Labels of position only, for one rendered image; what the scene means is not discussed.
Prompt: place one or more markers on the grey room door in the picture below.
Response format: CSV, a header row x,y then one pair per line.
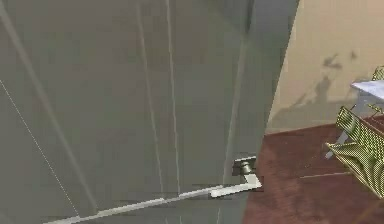
x,y
133,100

